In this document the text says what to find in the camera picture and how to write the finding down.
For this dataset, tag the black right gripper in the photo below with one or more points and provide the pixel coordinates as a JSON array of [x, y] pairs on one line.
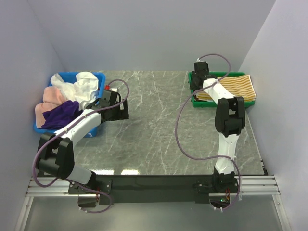
[[192, 85]]

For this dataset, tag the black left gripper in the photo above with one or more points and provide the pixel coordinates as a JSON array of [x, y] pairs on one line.
[[122, 114]]

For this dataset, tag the cream yellow striped towel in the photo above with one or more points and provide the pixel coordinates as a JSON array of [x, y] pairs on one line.
[[216, 90]]

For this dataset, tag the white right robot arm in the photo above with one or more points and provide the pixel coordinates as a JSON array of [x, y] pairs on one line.
[[229, 123]]

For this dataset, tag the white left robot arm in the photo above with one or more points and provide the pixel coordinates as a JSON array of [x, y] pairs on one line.
[[55, 154]]

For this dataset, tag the white towel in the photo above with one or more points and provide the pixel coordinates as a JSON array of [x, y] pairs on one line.
[[81, 87]]

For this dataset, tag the green plastic tray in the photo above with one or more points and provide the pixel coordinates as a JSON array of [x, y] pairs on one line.
[[199, 103]]

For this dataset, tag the pink towel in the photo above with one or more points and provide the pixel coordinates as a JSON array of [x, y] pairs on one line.
[[52, 97]]

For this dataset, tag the purple towel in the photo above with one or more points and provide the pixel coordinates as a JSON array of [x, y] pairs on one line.
[[61, 115]]

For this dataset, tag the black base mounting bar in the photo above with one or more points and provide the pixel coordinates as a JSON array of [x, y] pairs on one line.
[[155, 189]]

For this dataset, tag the aluminium frame rail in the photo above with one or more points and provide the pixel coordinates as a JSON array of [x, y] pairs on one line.
[[259, 207]]

